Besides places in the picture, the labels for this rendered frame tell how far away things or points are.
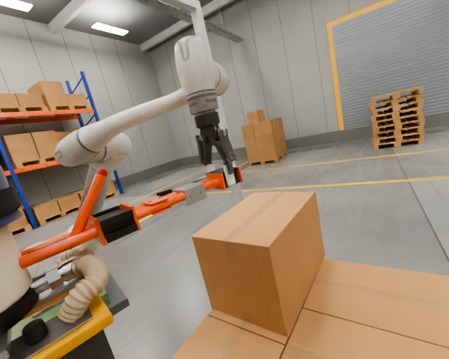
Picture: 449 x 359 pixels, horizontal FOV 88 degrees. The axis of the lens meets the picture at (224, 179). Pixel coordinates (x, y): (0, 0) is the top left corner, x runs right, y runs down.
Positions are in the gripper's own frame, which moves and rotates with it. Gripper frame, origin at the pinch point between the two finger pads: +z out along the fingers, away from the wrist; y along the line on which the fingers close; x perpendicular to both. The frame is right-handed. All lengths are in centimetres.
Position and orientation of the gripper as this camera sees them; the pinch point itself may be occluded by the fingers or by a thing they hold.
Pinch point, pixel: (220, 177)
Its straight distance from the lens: 75.5
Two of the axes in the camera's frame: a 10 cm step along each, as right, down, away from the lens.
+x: 7.3, -3.0, 6.1
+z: 2.3, 9.5, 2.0
